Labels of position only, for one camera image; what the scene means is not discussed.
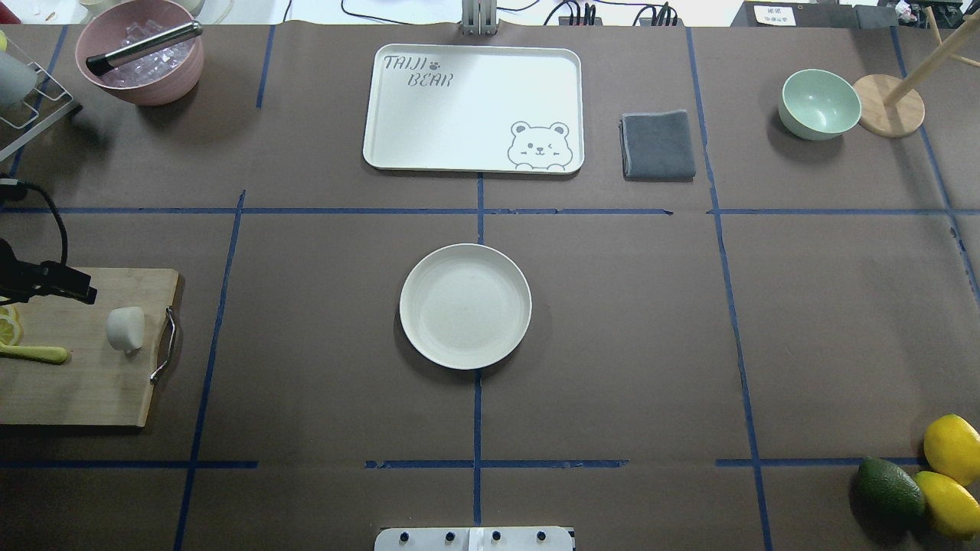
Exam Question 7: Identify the wooden cutting board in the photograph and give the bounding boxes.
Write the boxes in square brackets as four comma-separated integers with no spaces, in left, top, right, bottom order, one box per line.
[1,266,179,428]

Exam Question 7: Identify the black box with label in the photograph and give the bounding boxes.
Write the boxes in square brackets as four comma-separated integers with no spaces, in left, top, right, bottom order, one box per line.
[730,1,899,29]

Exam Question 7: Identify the pink bowl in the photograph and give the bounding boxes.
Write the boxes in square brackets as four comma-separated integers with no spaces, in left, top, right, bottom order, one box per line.
[76,1,205,106]

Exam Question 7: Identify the lemon slices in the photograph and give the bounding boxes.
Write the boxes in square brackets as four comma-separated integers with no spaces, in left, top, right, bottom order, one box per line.
[0,305,22,346]

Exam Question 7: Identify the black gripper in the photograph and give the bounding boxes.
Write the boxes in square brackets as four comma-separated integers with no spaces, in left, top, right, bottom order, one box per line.
[1,240,97,305]

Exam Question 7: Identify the yellow lemon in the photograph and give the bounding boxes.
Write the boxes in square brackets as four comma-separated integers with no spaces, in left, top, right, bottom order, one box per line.
[922,414,979,486]
[913,471,979,540]

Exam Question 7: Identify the round white plate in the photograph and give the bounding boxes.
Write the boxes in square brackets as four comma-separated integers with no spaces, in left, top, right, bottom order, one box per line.
[399,243,533,370]

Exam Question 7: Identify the aluminium frame post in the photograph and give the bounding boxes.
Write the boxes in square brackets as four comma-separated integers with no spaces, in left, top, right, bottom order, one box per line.
[461,0,499,36]

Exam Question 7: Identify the grey folded cloth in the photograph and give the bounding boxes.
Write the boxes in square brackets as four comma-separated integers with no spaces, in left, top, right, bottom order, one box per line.
[620,109,697,182]

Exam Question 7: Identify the white steamed bun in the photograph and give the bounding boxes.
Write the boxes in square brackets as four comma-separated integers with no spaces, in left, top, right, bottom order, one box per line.
[105,306,145,353]

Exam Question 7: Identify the black steel tongs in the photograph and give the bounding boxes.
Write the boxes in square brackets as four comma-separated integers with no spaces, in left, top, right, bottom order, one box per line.
[84,20,204,77]

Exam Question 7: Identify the mint green bowl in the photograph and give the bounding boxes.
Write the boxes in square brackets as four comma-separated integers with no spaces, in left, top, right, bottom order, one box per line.
[777,69,862,141]

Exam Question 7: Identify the metal cup rack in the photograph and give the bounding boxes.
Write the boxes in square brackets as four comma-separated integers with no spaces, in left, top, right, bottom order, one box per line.
[1,29,83,166]

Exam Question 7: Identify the wooden mug tree stand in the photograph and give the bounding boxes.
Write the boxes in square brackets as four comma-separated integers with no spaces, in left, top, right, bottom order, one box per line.
[853,13,979,139]

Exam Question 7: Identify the green avocado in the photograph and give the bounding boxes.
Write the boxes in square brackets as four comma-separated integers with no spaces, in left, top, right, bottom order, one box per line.
[854,457,926,523]

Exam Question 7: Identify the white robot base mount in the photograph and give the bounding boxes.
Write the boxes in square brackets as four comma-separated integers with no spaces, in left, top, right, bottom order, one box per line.
[374,526,577,550]

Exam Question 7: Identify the black power strip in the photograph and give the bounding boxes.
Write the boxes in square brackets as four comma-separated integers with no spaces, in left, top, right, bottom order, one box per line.
[544,1,683,27]

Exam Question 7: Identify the cream bear tray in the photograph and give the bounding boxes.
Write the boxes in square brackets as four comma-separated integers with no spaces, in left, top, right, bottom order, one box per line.
[363,43,585,174]

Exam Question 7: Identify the yellow-green peeler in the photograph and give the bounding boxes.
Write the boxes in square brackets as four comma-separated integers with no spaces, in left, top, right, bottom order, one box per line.
[1,344,70,365]

